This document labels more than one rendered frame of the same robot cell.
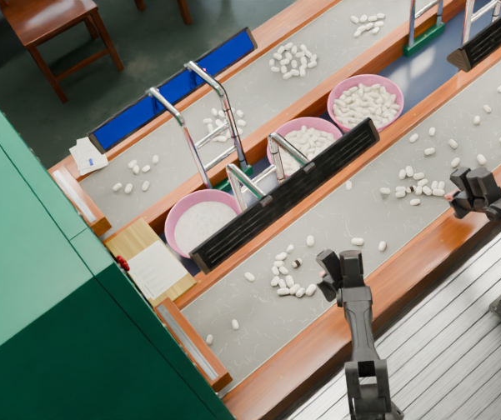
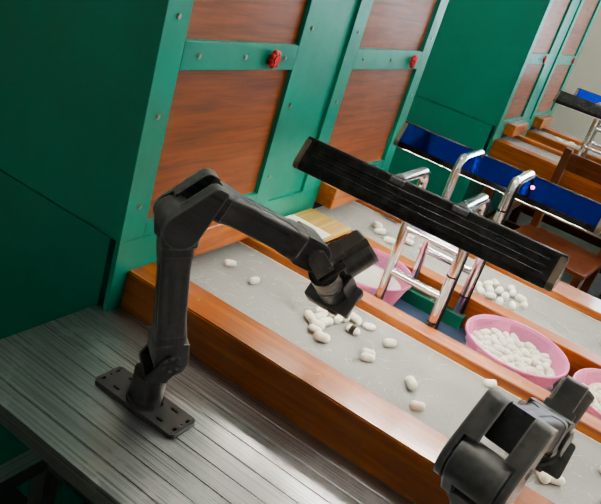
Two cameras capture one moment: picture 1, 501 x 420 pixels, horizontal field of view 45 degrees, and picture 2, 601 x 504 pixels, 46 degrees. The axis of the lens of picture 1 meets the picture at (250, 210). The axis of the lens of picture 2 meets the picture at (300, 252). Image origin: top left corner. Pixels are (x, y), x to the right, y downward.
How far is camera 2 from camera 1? 1.38 m
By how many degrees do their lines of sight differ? 47
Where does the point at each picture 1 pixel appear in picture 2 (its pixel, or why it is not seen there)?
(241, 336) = (241, 286)
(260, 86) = (574, 325)
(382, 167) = not seen: hidden behind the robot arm
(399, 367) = (244, 441)
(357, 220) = (443, 389)
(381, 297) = (338, 390)
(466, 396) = not seen: outside the picture
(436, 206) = not seen: hidden behind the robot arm
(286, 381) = (194, 302)
